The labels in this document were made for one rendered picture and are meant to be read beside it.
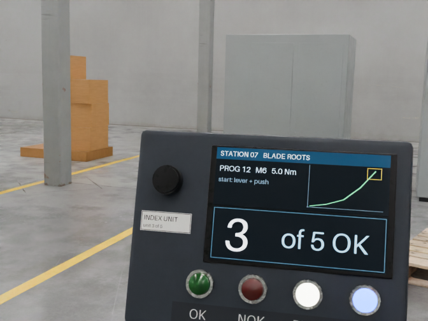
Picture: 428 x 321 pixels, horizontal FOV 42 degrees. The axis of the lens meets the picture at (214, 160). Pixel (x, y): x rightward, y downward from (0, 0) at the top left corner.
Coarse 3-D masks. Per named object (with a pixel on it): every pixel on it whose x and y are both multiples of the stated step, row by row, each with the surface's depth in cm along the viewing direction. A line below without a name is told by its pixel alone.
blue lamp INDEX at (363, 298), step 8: (360, 288) 49; (368, 288) 49; (352, 296) 49; (360, 296) 49; (368, 296) 49; (376, 296) 49; (352, 304) 49; (360, 304) 49; (368, 304) 49; (376, 304) 49; (360, 312) 49; (368, 312) 49
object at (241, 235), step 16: (224, 208) 53; (240, 208) 52; (256, 208) 52; (224, 224) 52; (240, 224) 52; (256, 224) 52; (224, 240) 52; (240, 240) 52; (256, 240) 52; (224, 256) 52; (240, 256) 52; (256, 256) 52
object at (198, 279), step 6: (198, 270) 52; (204, 270) 52; (192, 276) 52; (198, 276) 52; (204, 276) 52; (210, 276) 52; (186, 282) 52; (192, 282) 52; (198, 282) 52; (204, 282) 52; (210, 282) 52; (192, 288) 52; (198, 288) 51; (204, 288) 51; (210, 288) 52; (192, 294) 52; (198, 294) 52; (204, 294) 52
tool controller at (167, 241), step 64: (192, 192) 54; (256, 192) 52; (320, 192) 51; (384, 192) 50; (192, 256) 53; (320, 256) 50; (384, 256) 49; (128, 320) 53; (192, 320) 52; (256, 320) 51; (320, 320) 50; (384, 320) 49
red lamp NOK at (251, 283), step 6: (246, 276) 51; (252, 276) 51; (258, 276) 51; (240, 282) 51; (246, 282) 51; (252, 282) 51; (258, 282) 51; (264, 282) 51; (240, 288) 51; (246, 288) 51; (252, 288) 51; (258, 288) 50; (264, 288) 51; (240, 294) 51; (246, 294) 51; (252, 294) 50; (258, 294) 50; (264, 294) 51; (246, 300) 51; (252, 300) 51; (258, 300) 51
